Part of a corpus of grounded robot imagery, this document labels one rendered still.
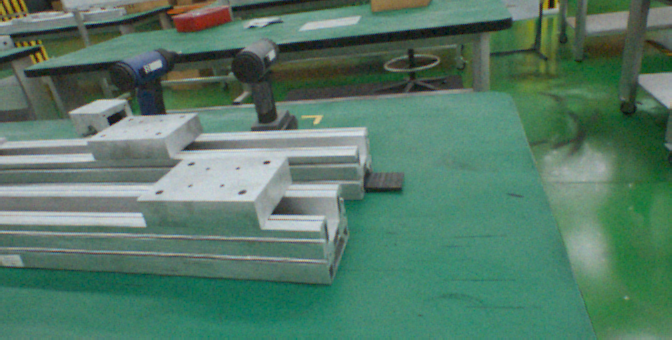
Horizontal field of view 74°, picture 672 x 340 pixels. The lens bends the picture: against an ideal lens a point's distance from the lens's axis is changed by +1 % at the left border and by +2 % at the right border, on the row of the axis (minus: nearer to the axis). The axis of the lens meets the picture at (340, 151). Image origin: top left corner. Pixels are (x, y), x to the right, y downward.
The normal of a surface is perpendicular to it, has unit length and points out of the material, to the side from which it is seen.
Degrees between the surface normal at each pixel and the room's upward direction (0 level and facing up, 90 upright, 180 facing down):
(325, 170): 90
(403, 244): 0
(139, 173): 90
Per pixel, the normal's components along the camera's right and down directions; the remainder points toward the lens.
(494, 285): -0.15, -0.89
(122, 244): -0.24, 0.45
